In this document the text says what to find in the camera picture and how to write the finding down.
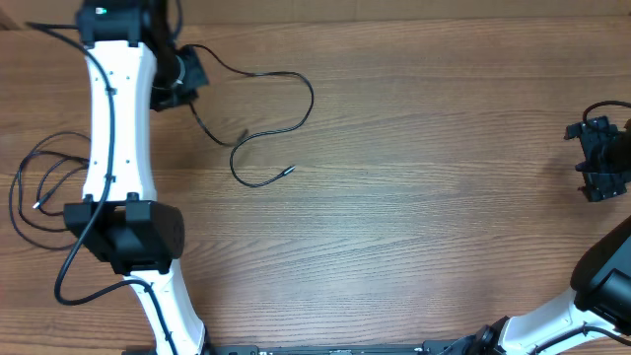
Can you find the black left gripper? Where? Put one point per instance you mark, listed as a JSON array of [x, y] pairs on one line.
[[199, 79]]

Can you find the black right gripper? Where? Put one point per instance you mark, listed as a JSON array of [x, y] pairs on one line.
[[608, 182]]

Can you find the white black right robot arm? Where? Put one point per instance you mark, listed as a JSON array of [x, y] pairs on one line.
[[597, 304]]

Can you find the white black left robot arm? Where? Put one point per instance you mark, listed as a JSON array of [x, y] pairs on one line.
[[135, 68]]

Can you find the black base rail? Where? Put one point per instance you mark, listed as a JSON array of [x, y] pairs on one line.
[[428, 347]]

